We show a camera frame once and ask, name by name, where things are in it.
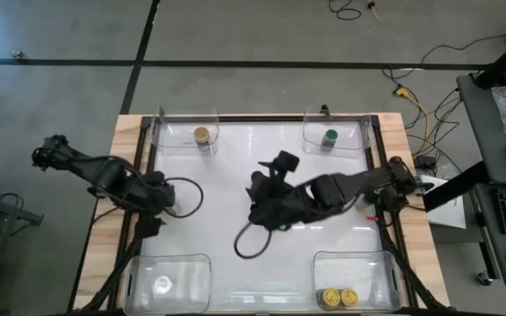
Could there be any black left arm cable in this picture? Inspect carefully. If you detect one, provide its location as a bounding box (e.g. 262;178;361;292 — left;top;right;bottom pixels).
163;176;205;219

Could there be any caster wheel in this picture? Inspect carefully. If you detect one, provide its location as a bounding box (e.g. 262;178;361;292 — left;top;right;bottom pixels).
476;270;495;287

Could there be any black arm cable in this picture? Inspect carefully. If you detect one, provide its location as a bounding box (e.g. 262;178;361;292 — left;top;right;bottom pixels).
163;176;205;219
234;221;274;260

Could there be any black desk leg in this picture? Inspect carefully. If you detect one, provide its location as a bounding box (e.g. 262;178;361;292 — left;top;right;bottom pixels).
423;161;490;212

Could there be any tan-lidded spice jar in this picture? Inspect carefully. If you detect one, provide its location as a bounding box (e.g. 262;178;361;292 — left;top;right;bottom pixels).
192;126;213;153

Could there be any black aluminium table frame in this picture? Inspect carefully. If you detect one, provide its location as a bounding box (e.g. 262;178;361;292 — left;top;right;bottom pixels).
66;112;450;316

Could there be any white round object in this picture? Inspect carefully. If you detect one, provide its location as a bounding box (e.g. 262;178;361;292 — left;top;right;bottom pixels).
152;275;174;296

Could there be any black looped floor cable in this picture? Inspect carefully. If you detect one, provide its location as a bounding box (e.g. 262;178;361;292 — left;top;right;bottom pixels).
328;0;363;21

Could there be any yellow-lidded spice jar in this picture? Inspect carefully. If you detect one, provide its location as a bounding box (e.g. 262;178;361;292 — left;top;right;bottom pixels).
316;287;342;311
338;287;360;309

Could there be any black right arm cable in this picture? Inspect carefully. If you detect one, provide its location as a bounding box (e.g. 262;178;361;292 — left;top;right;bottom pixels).
234;221;274;260

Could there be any green-lidded spice jar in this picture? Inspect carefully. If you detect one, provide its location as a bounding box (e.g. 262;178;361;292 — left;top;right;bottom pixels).
321;128;339;153

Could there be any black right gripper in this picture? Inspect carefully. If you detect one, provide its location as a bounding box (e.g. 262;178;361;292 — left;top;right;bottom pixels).
247;160;300;232

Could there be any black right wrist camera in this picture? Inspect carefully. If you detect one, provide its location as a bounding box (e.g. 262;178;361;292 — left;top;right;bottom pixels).
273;150;300;174

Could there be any yellow extension cord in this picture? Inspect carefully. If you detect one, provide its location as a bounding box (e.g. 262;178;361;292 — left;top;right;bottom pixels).
393;85;432;154

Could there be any clear plastic bin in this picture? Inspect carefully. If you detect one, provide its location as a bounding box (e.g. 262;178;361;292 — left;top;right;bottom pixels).
123;253;213;316
301;104;372;159
150;104;220;157
312;249;402;312

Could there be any yellow plug cable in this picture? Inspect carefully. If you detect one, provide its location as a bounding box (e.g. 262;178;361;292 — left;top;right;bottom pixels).
365;1;384;23

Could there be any white paper sheet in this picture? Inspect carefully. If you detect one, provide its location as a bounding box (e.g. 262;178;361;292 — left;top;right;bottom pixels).
418;174;468;230

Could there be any long black floor cable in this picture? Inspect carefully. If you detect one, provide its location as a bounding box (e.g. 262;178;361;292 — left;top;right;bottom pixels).
379;32;506;83

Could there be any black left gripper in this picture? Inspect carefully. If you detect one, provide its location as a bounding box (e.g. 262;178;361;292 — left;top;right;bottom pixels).
134;171;177;241

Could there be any black monitor pole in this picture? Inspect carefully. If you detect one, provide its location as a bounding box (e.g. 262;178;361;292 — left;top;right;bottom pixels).
473;33;506;90

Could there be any grey keyboard desk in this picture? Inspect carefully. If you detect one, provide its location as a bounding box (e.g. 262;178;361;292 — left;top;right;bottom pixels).
473;182;506;291

